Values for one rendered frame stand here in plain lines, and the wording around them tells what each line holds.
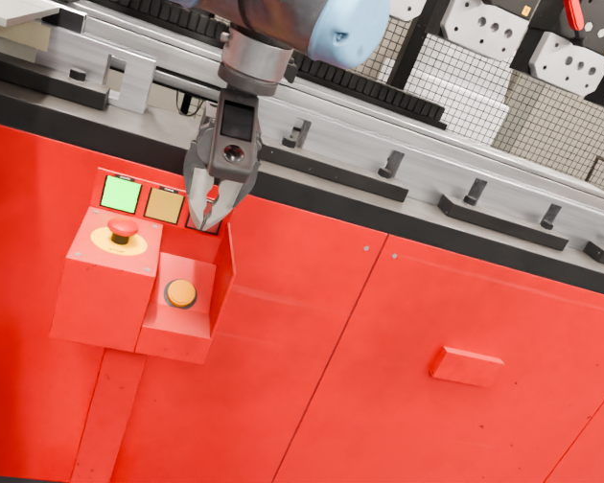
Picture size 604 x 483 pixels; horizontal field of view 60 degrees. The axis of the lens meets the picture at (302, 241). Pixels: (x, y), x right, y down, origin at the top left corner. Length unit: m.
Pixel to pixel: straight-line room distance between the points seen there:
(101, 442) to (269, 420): 0.40
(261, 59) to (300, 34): 0.17
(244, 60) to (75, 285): 0.33
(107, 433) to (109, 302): 0.28
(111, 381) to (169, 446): 0.41
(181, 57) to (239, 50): 0.61
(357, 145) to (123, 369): 0.58
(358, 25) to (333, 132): 0.59
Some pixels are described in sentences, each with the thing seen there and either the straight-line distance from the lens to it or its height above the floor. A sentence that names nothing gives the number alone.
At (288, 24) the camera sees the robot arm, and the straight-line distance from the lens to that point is 0.45.
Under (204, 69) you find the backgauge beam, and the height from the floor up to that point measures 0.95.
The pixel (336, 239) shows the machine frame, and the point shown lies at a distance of 0.96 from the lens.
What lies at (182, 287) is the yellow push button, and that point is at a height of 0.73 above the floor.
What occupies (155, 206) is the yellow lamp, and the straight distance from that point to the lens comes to 0.80.
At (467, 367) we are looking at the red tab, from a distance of 1.22.
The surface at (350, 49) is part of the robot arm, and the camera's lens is 0.44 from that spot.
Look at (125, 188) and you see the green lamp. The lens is 0.80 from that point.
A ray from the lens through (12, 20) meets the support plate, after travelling 0.76.
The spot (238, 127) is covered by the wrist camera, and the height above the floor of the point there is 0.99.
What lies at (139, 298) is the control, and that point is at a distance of 0.70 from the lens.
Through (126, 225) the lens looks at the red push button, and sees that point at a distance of 0.72.
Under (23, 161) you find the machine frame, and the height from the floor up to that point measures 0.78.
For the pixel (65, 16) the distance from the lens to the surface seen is 1.00.
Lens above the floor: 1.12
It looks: 22 degrees down
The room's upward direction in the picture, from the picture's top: 22 degrees clockwise
